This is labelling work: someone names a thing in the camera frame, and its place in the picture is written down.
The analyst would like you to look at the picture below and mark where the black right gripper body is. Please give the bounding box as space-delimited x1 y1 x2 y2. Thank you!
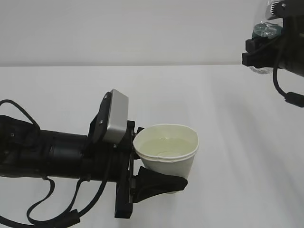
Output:
241 16 304 69

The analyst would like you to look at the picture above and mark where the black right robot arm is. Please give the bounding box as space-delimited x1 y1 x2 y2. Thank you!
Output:
242 16 304 76

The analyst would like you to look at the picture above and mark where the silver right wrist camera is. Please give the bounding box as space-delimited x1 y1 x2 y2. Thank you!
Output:
265 0 304 20

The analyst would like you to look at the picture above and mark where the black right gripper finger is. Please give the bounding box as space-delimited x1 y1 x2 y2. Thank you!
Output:
245 38 266 53

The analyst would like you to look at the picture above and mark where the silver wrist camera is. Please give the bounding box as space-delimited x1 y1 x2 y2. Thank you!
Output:
265 0 304 20
93 89 129 144

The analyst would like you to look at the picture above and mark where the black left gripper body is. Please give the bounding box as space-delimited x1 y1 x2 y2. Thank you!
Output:
82 120 139 212

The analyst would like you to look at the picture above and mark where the black left camera cable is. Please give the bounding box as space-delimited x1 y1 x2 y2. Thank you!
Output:
0 99 112 225

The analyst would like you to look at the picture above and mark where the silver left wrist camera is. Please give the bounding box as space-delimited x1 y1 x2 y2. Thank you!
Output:
93 89 129 144

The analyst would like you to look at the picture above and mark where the white paper cup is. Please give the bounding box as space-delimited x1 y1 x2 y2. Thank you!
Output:
133 124 200 180

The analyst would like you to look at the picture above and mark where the clear water bottle green label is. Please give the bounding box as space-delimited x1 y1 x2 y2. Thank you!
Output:
249 0 285 75

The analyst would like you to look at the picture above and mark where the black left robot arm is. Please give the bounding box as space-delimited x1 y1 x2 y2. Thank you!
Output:
0 115 188 218

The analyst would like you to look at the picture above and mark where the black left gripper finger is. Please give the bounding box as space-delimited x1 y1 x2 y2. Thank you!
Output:
132 167 188 203
129 121 144 148

